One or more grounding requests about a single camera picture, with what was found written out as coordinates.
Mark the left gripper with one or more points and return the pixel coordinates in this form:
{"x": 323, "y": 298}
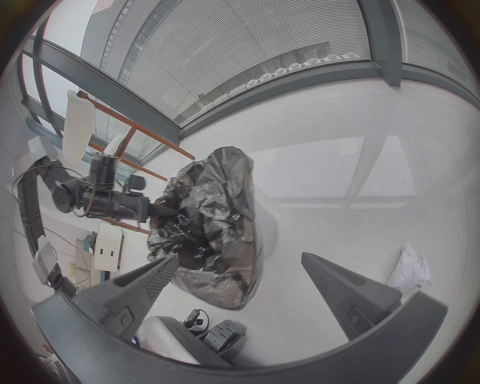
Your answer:
{"x": 129, "y": 208}

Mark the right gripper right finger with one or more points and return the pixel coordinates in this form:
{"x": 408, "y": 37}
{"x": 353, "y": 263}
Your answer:
{"x": 348, "y": 296}

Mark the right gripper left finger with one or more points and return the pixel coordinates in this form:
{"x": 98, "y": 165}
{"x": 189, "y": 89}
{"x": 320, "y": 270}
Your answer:
{"x": 131, "y": 296}

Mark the black plastic bag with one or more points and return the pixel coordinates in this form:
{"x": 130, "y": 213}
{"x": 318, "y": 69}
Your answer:
{"x": 221, "y": 210}

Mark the white paper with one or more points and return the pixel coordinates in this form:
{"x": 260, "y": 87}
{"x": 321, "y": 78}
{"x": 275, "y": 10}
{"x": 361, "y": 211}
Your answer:
{"x": 410, "y": 268}

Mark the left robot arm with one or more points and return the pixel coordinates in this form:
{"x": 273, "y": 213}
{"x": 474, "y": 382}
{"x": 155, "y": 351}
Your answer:
{"x": 63, "y": 195}

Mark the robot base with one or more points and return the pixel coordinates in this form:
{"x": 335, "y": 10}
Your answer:
{"x": 161, "y": 333}

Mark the white trash bin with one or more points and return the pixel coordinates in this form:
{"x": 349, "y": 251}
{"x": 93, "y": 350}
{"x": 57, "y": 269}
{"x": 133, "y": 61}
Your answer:
{"x": 269, "y": 232}

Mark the small white cabinet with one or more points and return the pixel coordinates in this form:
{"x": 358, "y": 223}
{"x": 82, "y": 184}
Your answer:
{"x": 108, "y": 247}

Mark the white wooden chair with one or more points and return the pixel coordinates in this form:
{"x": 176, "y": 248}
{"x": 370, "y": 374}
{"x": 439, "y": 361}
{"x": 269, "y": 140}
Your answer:
{"x": 77, "y": 123}

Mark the window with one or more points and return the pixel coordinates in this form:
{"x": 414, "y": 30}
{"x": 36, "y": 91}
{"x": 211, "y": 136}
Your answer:
{"x": 225, "y": 48}

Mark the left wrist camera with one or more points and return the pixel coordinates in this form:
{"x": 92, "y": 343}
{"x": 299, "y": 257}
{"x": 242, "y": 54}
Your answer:
{"x": 137, "y": 182}

